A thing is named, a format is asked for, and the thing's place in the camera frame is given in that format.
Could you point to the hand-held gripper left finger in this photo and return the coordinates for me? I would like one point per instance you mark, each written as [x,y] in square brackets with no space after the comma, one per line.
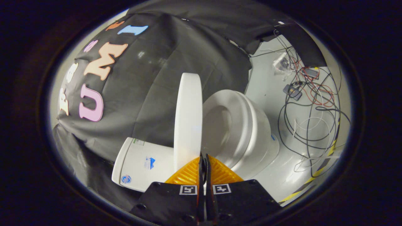
[201,201]

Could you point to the white toilet with tank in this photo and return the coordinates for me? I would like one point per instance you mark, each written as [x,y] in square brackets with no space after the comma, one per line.
[141,163]

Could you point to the white toilet lid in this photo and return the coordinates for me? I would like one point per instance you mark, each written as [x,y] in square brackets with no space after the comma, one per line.
[188,119]

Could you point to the yellow black floor tape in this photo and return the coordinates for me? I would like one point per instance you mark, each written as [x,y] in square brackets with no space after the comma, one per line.
[314,175]

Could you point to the small black electronic device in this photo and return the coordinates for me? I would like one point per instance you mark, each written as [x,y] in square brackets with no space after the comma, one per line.
[292,92]
[311,72]

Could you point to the clear plastic bag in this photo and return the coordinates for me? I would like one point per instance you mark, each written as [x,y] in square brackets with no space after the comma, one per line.
[281,64]

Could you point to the black backdrop cloth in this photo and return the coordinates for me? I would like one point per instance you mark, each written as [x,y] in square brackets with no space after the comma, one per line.
[157,78]

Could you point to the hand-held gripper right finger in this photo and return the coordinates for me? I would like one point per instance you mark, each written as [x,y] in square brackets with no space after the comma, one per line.
[209,201]

